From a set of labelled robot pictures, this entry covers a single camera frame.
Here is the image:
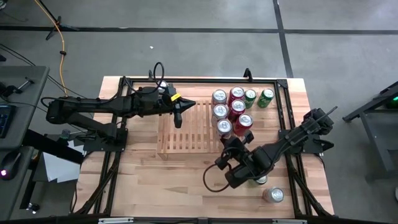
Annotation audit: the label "white paper sheets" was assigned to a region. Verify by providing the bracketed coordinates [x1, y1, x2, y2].
[41, 139, 85, 184]

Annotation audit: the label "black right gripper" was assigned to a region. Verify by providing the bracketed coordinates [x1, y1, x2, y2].
[215, 133, 254, 175]

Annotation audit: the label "black support beam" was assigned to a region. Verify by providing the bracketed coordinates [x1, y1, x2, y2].
[22, 128, 85, 166]

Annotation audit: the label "black metal side table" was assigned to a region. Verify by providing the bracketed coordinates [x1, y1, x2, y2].
[341, 80, 398, 183]

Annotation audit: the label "green Sprite can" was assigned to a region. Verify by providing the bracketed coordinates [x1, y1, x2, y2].
[257, 88, 275, 109]
[248, 174, 269, 189]
[244, 89, 258, 110]

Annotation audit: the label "red cola can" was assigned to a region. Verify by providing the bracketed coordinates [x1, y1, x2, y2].
[233, 113, 254, 138]
[229, 86, 246, 103]
[229, 98, 248, 121]

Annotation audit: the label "yellow extension cable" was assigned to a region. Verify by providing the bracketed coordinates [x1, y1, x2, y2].
[33, 0, 70, 97]

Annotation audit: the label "black computer mouse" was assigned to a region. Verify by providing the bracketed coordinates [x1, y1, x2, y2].
[0, 151, 22, 181]

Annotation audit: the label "black desk tool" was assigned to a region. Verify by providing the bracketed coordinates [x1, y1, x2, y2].
[0, 77, 35, 98]

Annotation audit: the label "black caster wheel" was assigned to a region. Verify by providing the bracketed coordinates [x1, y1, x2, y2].
[26, 202, 41, 214]

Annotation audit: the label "silver metal bracket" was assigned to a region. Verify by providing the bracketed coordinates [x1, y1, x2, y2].
[271, 218, 308, 224]
[98, 217, 135, 224]

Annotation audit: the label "wooden slatted shelf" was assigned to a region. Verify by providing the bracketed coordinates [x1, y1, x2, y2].
[156, 96, 249, 161]

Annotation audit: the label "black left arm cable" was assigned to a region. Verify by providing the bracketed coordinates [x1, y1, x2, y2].
[123, 61, 165, 94]

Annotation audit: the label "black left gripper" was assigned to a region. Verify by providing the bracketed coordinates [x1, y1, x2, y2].
[138, 85, 197, 129]

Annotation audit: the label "black metal table frame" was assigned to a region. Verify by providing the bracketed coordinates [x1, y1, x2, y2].
[70, 76, 336, 224]

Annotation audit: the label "black floor cable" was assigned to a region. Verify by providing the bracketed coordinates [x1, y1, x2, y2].
[0, 42, 98, 106]

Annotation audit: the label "grey desk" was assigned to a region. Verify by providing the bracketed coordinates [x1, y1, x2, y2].
[0, 65, 50, 151]
[0, 146, 35, 222]

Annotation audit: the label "black tripod stand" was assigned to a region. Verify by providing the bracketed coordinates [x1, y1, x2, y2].
[37, 0, 80, 41]

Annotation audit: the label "black keyboard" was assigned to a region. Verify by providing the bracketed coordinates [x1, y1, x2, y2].
[0, 104, 17, 139]

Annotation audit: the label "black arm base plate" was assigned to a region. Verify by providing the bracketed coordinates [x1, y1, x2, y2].
[83, 129, 129, 153]
[278, 128, 335, 156]

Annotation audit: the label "silver diet cola can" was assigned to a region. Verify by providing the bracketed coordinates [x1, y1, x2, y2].
[211, 89, 229, 108]
[262, 186, 285, 205]
[216, 118, 234, 140]
[211, 103, 230, 125]

